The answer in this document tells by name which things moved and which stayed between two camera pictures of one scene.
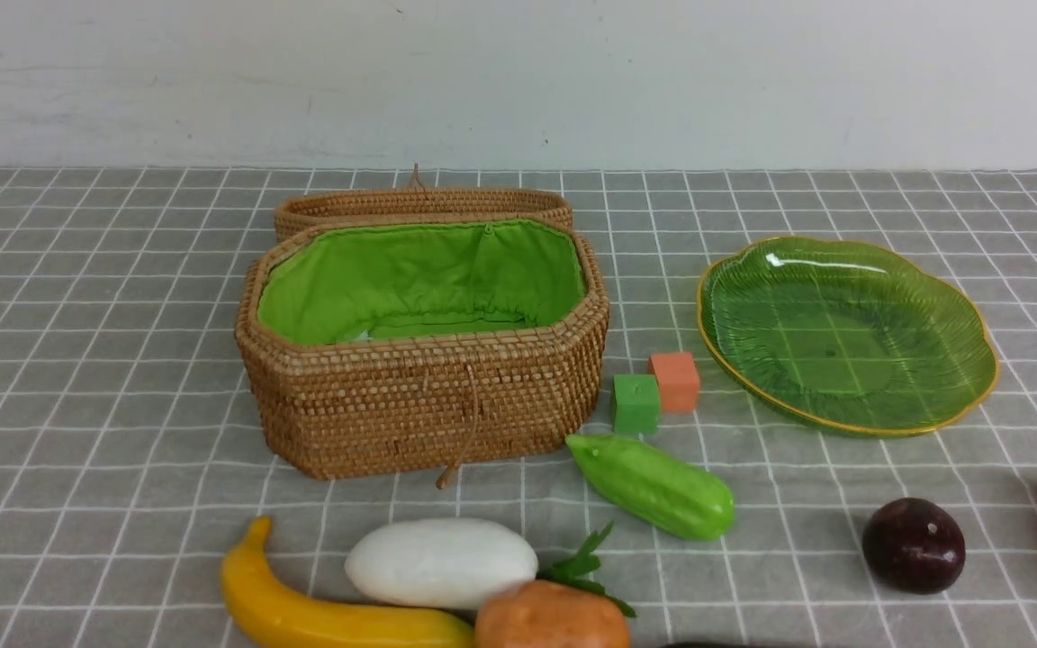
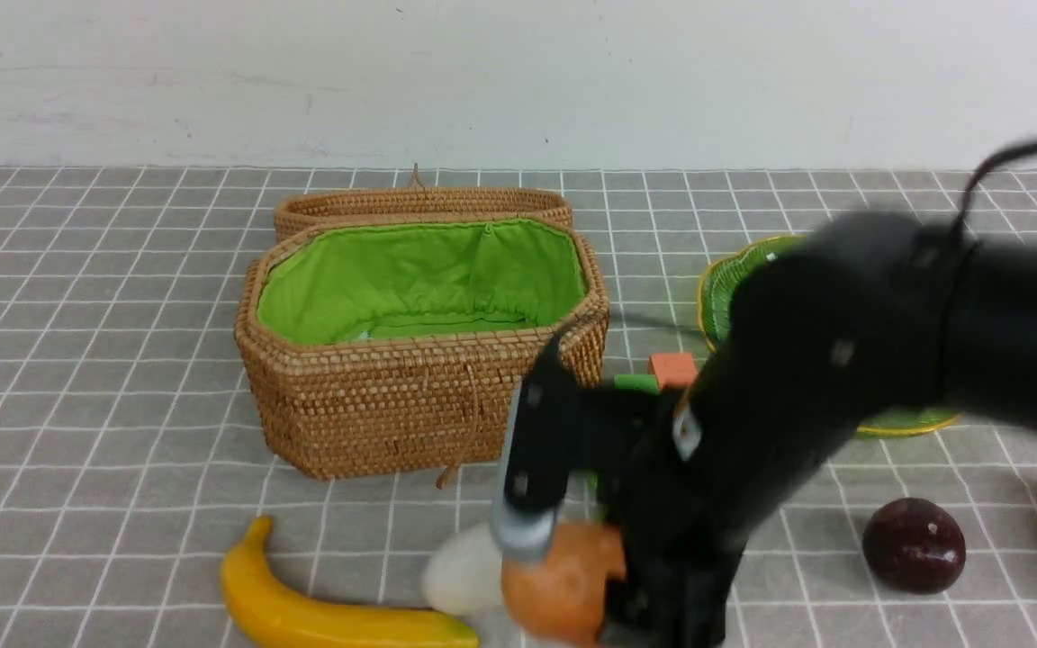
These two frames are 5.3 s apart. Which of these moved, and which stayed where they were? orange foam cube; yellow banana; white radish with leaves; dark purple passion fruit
Moved: white radish with leaves
Stayed: orange foam cube; yellow banana; dark purple passion fruit
